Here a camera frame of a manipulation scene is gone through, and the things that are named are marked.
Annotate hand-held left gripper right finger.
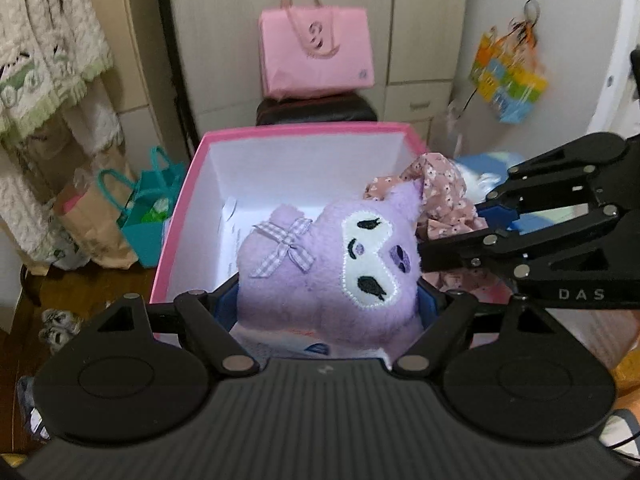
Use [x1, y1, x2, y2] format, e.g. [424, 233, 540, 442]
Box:
[392, 280, 586, 375]

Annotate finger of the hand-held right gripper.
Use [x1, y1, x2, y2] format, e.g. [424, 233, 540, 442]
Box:
[475, 132, 630, 231]
[419, 205, 623, 286]

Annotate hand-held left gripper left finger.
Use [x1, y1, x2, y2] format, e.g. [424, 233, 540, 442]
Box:
[75, 280, 259, 376]

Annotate pink floral cloth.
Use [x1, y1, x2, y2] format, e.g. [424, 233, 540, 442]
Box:
[362, 152, 517, 307]

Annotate pink cardboard box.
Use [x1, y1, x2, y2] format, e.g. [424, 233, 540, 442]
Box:
[150, 121, 513, 357]

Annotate purple plush toy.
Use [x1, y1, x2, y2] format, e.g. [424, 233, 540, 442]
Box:
[235, 180, 426, 348]

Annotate printed paper sheet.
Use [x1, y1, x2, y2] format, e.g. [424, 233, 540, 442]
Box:
[217, 197, 262, 282]

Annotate teal gift bag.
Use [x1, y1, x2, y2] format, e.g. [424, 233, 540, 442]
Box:
[97, 146, 189, 269]

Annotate colourful gift bag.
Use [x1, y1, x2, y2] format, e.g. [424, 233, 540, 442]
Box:
[468, 26, 549, 124]

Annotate brown paper bag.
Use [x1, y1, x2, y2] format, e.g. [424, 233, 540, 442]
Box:
[52, 179, 139, 271]

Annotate grey slipper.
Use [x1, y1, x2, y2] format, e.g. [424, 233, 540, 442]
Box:
[42, 308, 83, 331]
[39, 327, 76, 352]

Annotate white door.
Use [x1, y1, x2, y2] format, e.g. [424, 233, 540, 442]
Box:
[585, 0, 640, 137]

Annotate orange ribbon bundle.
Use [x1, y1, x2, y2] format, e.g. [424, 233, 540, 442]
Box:
[509, 0, 544, 47]

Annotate black stool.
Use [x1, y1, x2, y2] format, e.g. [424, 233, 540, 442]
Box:
[256, 95, 377, 127]

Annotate pink tote bag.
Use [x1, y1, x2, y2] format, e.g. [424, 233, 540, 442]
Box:
[258, 0, 376, 99]

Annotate beige wardrobe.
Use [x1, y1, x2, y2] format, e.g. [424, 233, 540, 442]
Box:
[120, 0, 482, 152]

